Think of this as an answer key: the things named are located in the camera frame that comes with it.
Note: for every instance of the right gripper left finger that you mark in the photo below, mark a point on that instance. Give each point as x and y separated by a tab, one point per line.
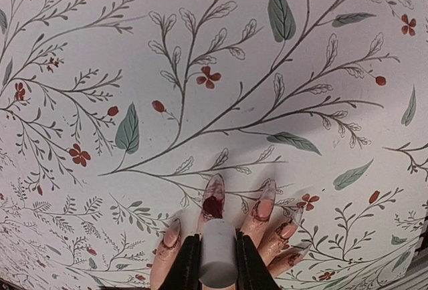
184	273

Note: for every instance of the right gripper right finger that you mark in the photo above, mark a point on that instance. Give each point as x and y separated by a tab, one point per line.
252	272

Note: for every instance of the white nail polish cap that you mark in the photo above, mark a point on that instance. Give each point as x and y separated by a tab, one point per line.
218	263

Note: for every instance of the person's bare hand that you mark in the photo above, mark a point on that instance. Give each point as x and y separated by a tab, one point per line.
272	246

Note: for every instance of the floral patterned table mat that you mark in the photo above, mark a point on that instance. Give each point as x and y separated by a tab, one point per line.
120	118

